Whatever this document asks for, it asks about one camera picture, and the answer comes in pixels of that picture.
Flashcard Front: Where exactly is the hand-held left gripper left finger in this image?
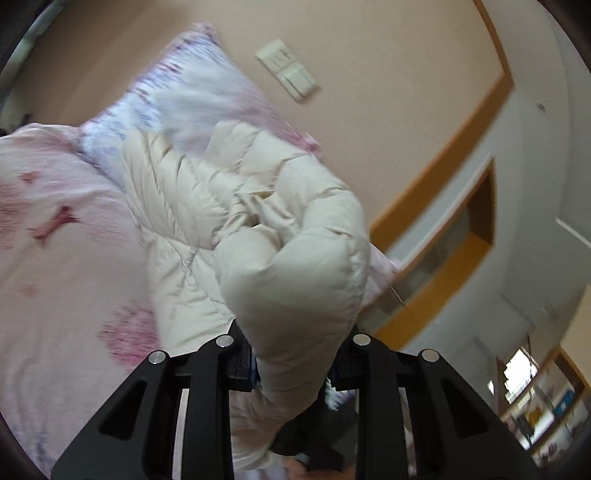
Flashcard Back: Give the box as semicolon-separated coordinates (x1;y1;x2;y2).
51;318;257;480

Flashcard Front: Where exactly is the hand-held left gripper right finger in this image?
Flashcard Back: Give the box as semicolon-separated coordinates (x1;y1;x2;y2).
330;323;541;480

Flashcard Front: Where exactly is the cream quilted down jacket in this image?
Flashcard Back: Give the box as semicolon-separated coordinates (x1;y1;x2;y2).
121;121;372;474

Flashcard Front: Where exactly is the white wall switch plate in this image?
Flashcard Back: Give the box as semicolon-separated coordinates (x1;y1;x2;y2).
255;39;297;77
281;65;319;101

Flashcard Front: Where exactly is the pink floral bed sheet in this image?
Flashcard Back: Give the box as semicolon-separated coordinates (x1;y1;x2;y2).
0;122;232;480

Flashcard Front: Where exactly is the cluttered shelf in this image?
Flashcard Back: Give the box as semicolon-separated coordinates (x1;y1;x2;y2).
496;346;587;467

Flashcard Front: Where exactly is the wooden wall trim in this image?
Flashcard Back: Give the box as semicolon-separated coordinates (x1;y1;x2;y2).
369;0;515;250

